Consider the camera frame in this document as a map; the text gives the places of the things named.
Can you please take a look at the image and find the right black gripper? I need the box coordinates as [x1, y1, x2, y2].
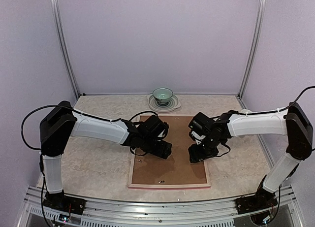
[189, 134, 222, 163]

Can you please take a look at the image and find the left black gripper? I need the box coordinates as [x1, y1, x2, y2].
[140, 136, 172, 159]

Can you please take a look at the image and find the brown backing board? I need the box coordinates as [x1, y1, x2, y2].
[131, 115, 208, 185]

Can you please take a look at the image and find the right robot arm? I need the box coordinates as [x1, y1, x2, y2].
[188, 100, 314, 209]

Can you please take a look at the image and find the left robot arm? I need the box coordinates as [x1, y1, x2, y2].
[20, 100, 172, 210]

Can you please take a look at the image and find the striped ceramic plate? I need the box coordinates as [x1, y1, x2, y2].
[147, 94, 181, 113]

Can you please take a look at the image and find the green ceramic bowl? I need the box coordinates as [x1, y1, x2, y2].
[152, 87, 173, 106]

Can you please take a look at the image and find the light blue mug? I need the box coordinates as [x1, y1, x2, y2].
[240, 109, 252, 114]

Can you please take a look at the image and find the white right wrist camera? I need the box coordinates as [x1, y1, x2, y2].
[189, 130, 205, 145]

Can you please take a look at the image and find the pink wooden picture frame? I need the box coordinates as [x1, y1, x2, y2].
[127, 114, 212, 190]

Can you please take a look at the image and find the aluminium front rail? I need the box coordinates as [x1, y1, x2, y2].
[17, 188, 303, 227]

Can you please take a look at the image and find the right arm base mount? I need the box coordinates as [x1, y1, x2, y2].
[235, 185, 278, 215]

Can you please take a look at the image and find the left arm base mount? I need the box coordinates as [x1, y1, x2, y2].
[43, 191, 86, 215]

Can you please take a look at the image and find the right aluminium corner post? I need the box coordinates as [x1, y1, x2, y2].
[238, 0, 267, 100]

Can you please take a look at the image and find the aluminium corner post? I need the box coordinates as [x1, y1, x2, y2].
[50, 0, 80, 99]
[238, 0, 267, 100]

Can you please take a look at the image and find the left aluminium corner post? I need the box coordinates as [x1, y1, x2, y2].
[50, 0, 80, 99]

